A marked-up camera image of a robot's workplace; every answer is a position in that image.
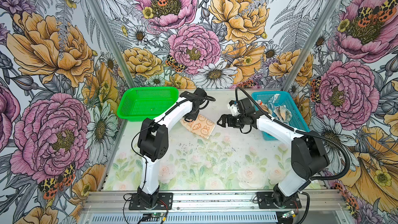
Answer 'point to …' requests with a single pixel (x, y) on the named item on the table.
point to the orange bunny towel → (201, 126)
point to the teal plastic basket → (297, 120)
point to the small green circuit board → (157, 214)
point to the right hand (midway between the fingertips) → (224, 127)
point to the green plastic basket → (138, 103)
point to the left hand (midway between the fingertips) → (184, 118)
